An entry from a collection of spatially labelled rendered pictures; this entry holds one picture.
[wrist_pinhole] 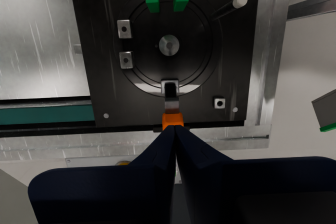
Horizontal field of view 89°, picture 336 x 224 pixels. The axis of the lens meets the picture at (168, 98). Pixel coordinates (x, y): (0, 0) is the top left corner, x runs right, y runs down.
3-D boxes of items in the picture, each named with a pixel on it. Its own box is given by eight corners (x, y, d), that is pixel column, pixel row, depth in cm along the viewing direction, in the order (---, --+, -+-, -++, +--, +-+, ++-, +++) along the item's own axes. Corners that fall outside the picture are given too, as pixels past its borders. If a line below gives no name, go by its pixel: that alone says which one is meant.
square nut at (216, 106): (222, 106, 26) (224, 108, 25) (212, 106, 26) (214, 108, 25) (223, 96, 26) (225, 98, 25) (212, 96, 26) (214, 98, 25)
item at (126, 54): (135, 66, 22) (133, 68, 21) (123, 67, 22) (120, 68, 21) (133, 51, 22) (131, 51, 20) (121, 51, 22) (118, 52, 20)
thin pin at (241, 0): (215, 20, 21) (247, 5, 13) (208, 21, 21) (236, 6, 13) (215, 13, 21) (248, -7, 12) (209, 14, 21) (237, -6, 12)
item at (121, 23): (133, 38, 21) (131, 38, 20) (121, 39, 21) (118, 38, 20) (132, 21, 21) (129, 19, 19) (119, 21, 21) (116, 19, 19)
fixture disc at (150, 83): (216, 91, 26) (220, 95, 24) (123, 96, 26) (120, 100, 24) (221, -16, 21) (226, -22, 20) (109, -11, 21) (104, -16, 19)
